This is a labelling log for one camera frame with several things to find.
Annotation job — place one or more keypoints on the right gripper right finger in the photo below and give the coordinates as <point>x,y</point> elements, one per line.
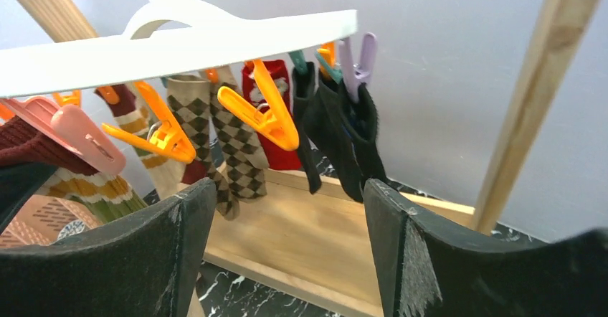
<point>428,265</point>

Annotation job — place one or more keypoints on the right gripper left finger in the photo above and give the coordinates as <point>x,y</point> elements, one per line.
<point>143,264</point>

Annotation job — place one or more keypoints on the white round clip hanger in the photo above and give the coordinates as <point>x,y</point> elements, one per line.
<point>165,37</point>

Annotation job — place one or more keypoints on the wooden hanger rack frame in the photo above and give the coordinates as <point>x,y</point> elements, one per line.
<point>321,251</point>

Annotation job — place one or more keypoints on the orange clothes peg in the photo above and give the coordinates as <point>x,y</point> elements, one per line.
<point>166,136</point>

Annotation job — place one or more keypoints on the peach mesh file organizer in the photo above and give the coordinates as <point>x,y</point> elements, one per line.
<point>39,221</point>

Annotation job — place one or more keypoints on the pink clothes peg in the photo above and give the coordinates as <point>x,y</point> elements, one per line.
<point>71,128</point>

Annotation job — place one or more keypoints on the brown argyle sock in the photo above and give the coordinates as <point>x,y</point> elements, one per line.
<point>243,153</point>

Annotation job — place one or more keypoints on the striped sock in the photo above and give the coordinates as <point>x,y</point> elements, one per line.
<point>131,105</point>
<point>108,197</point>

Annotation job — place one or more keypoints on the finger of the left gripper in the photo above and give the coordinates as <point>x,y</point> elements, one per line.
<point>18,183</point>

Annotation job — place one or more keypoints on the round patterned tape tin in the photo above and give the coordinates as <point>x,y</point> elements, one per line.
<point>74,227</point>

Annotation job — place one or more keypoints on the yellow-orange clothes peg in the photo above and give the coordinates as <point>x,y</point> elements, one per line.
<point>271,118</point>

